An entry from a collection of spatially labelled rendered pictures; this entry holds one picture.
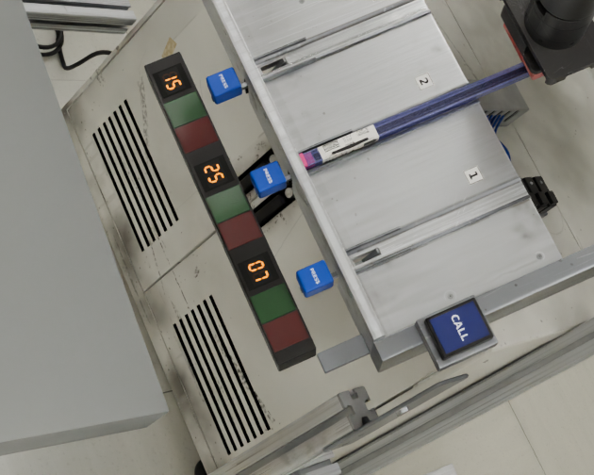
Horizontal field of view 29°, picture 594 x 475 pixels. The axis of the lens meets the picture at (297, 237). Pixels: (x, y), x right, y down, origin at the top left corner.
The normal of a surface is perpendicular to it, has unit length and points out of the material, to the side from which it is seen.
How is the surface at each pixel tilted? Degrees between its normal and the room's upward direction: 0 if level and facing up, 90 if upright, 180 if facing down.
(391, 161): 43
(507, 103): 0
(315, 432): 90
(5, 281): 0
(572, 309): 0
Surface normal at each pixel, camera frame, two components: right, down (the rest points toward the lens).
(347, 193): -0.01, -0.29
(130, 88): -0.67, 0.09
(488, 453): 0.62, -0.48
